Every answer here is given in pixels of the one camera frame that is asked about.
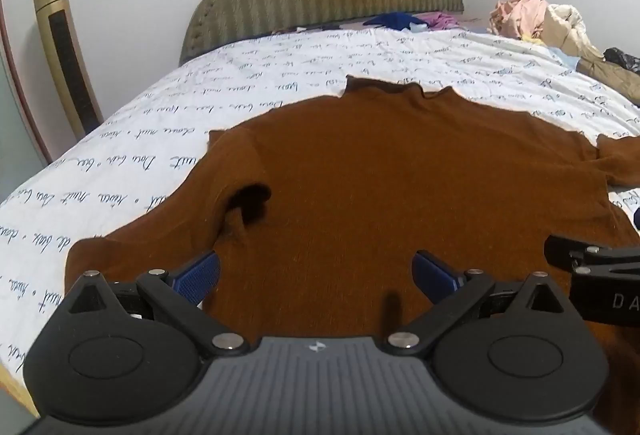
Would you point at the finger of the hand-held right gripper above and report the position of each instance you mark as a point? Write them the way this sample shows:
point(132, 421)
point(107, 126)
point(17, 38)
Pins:
point(562, 251)

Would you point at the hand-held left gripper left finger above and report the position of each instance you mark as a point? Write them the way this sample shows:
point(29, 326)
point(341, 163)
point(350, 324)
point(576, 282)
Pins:
point(199, 279)

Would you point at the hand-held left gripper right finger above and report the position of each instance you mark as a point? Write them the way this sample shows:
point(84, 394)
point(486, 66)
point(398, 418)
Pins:
point(431, 276)

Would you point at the brown knit sweater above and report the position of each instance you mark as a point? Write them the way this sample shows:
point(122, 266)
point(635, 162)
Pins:
point(350, 175)

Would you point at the pink clothes pile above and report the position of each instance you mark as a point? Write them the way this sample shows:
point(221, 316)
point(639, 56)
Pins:
point(520, 15)

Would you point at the white script-printed bedsheet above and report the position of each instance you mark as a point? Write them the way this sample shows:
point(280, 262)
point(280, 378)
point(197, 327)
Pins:
point(165, 125)

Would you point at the khaki garment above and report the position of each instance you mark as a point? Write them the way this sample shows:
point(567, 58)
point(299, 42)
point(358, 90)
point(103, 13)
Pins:
point(612, 80)

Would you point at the light blue cloth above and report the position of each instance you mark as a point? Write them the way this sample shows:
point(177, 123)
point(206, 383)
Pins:
point(565, 56)

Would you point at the black garment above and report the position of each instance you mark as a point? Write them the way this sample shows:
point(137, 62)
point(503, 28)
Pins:
point(624, 59)

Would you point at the cream jacket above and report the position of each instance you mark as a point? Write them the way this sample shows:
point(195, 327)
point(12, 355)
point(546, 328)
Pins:
point(565, 27)

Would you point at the gold tower air conditioner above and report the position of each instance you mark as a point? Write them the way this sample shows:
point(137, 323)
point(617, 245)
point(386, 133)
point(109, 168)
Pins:
point(65, 65)

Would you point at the purple garment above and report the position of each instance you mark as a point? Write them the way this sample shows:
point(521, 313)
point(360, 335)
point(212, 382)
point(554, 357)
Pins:
point(439, 20)

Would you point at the dark blue garment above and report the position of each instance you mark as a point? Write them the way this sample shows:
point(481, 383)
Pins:
point(390, 20)

